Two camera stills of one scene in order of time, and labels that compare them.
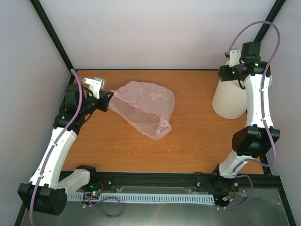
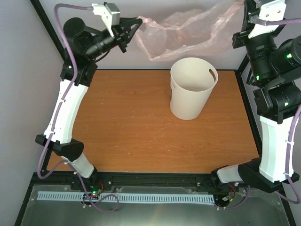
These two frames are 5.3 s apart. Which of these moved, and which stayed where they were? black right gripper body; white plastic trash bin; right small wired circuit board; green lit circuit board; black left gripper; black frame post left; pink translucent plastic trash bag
Moved: pink translucent plastic trash bag; white plastic trash bin; black right gripper body; black left gripper
Stayed: right small wired circuit board; black frame post left; green lit circuit board
